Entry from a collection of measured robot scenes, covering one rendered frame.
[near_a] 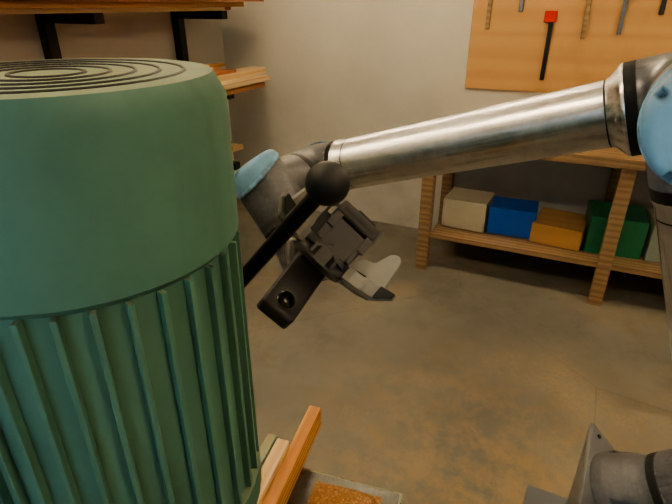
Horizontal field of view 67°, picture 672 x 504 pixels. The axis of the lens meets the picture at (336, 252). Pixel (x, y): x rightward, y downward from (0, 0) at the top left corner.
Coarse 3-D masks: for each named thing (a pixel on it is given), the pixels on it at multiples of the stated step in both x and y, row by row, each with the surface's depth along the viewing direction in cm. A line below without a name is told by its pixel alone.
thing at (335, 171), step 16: (320, 176) 37; (336, 176) 37; (320, 192) 38; (336, 192) 38; (304, 208) 40; (288, 224) 41; (272, 240) 42; (256, 256) 43; (272, 256) 43; (256, 272) 44
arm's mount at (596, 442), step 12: (588, 432) 98; (600, 432) 98; (588, 444) 94; (600, 444) 96; (588, 456) 91; (588, 468) 89; (576, 480) 97; (588, 480) 87; (576, 492) 90; (588, 492) 85
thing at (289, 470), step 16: (304, 416) 81; (320, 416) 84; (304, 432) 78; (288, 448) 75; (304, 448) 77; (288, 464) 73; (272, 480) 70; (288, 480) 71; (272, 496) 68; (288, 496) 72
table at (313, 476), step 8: (304, 472) 76; (312, 472) 76; (304, 480) 75; (312, 480) 75; (320, 480) 75; (328, 480) 75; (336, 480) 75; (344, 480) 75; (296, 488) 74; (304, 488) 74; (312, 488) 74; (352, 488) 74; (360, 488) 74; (368, 488) 74; (376, 488) 74; (296, 496) 73; (304, 496) 73; (384, 496) 73; (392, 496) 73; (400, 496) 73
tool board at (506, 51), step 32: (480, 0) 304; (512, 0) 297; (544, 0) 290; (576, 0) 284; (608, 0) 277; (640, 0) 272; (480, 32) 311; (512, 32) 303; (544, 32) 296; (576, 32) 290; (608, 32) 283; (640, 32) 277; (480, 64) 318; (512, 64) 310; (544, 64) 301; (576, 64) 296; (608, 64) 289
